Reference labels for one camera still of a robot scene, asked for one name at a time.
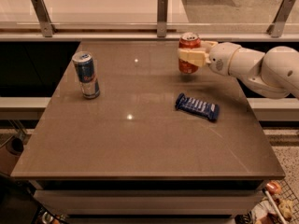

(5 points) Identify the wire basket with snacks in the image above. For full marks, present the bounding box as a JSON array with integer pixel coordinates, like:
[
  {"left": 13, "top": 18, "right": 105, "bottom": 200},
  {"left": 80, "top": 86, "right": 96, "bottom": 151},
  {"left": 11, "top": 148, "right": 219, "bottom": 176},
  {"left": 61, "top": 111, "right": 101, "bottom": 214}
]
[{"left": 249, "top": 180, "right": 299, "bottom": 224}]

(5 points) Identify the middle metal railing bracket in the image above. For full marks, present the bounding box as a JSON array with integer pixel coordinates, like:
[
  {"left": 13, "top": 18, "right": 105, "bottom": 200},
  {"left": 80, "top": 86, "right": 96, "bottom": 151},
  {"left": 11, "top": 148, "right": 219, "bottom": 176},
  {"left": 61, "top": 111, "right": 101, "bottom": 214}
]
[{"left": 157, "top": 0, "right": 168, "bottom": 37}]

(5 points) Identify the white drawer cabinet front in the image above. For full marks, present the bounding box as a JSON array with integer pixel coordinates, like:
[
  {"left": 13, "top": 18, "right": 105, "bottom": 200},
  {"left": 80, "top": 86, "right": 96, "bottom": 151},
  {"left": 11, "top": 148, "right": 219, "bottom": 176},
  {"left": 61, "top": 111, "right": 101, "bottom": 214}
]
[{"left": 35, "top": 190, "right": 263, "bottom": 216}]

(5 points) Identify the dark round object at left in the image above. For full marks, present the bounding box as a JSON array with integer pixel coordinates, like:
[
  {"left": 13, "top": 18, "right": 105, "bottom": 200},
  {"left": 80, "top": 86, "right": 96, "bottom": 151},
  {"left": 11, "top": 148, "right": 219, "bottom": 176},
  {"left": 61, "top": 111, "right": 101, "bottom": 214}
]
[{"left": 6, "top": 137, "right": 24, "bottom": 156}]

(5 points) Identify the blue snack bar wrapper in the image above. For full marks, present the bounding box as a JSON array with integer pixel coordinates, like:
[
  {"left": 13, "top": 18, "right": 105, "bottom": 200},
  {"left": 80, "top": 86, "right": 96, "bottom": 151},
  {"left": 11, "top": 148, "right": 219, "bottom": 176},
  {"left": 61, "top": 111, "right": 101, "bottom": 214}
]
[{"left": 175, "top": 93, "right": 220, "bottom": 121}]

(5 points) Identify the metal railing bracket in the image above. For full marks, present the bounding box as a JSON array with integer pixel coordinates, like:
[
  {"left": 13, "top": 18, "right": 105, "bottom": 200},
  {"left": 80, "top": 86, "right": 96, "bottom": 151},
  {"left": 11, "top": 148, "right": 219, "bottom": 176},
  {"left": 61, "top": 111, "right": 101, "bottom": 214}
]
[
  {"left": 266, "top": 0, "right": 296, "bottom": 38},
  {"left": 157, "top": 0, "right": 168, "bottom": 37},
  {"left": 31, "top": 0, "right": 55, "bottom": 37}
]

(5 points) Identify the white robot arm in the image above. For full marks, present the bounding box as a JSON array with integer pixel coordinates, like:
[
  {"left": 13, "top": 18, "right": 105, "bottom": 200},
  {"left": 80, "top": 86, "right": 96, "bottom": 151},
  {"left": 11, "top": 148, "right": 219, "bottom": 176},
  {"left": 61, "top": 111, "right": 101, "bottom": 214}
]
[{"left": 178, "top": 41, "right": 299, "bottom": 99}]

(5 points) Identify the red coca-cola can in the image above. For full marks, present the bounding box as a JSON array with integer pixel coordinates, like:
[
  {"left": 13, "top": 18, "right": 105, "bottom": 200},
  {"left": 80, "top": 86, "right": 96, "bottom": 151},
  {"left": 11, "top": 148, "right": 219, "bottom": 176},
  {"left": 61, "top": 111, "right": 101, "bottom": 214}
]
[{"left": 178, "top": 32, "right": 201, "bottom": 74}]

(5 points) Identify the blue silver red bull can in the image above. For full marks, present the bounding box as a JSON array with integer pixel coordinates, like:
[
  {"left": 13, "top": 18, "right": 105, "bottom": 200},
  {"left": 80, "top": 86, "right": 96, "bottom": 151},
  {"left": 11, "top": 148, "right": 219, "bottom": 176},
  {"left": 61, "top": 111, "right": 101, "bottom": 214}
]
[{"left": 72, "top": 51, "right": 100, "bottom": 99}]

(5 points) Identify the left metal railing bracket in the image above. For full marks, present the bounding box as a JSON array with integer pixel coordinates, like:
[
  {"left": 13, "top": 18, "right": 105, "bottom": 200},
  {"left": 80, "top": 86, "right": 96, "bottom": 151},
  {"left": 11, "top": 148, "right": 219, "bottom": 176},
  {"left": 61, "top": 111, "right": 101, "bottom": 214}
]
[{"left": 31, "top": 0, "right": 55, "bottom": 37}]

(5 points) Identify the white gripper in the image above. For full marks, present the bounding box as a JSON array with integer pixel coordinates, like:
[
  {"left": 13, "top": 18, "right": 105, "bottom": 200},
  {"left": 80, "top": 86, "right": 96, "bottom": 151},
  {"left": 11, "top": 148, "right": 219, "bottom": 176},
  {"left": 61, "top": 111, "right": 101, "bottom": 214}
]
[{"left": 178, "top": 40, "right": 241, "bottom": 76}]

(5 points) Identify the right metal railing bracket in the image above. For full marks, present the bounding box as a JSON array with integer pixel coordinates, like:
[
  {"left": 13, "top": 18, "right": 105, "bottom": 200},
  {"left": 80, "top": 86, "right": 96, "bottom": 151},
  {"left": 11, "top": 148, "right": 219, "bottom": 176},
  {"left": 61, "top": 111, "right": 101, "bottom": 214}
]
[{"left": 266, "top": 0, "right": 296, "bottom": 38}]

